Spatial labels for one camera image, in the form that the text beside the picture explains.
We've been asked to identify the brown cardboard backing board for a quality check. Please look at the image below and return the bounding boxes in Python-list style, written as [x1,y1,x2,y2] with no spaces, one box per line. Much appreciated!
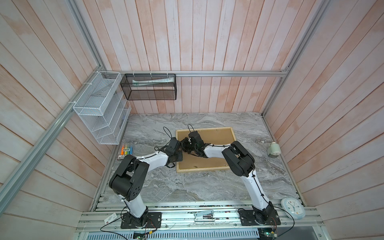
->
[178,128,235,171]

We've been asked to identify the light wooden picture frame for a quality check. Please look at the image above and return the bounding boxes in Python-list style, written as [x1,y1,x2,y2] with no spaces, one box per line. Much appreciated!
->
[175,126,238,174]

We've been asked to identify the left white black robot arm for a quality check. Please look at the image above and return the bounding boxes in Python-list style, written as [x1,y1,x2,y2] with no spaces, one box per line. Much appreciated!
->
[109,138,183,219]

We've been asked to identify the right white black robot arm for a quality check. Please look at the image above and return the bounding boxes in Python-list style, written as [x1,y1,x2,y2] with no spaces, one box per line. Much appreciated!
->
[181,131,275,225]

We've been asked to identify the pack of coloured highlighters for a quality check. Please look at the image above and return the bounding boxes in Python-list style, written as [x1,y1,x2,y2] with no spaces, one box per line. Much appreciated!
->
[118,144,133,160]

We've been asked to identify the paper inside black basket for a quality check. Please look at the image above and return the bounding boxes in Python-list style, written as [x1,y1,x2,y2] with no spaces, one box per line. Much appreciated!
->
[132,77,175,87]

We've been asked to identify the white round clock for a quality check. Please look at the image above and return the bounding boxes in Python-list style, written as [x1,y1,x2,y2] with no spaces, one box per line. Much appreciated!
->
[281,197,306,220]

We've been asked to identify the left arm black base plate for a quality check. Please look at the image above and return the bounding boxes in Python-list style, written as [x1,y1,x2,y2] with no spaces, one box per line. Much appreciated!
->
[121,212,162,229]

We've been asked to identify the grey stapler on rail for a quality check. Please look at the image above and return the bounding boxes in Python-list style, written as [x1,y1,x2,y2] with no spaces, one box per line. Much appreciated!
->
[194,210,215,222]

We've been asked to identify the black wire mesh basket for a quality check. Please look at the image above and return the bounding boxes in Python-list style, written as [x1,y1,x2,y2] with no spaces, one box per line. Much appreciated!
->
[120,73,177,101]

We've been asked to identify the white wire mesh shelf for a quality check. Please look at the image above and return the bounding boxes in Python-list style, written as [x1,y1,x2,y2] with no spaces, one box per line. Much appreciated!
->
[74,71,132,145]

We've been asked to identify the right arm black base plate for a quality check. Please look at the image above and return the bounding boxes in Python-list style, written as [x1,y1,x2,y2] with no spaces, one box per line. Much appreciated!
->
[238,206,281,226]

